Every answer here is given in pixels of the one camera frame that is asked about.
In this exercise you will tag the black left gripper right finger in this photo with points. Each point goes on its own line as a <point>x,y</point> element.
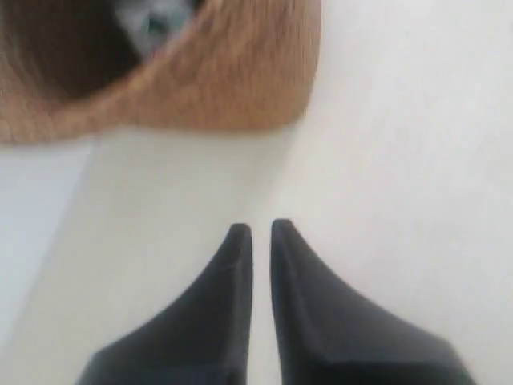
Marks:
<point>328,333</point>

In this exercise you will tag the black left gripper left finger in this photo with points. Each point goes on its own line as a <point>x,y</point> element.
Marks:
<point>201,338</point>

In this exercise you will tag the clear plastic bottle green label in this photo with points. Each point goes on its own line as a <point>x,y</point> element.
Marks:
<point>148,24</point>

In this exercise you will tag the brown woven wicker basket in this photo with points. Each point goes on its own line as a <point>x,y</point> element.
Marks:
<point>67,70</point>

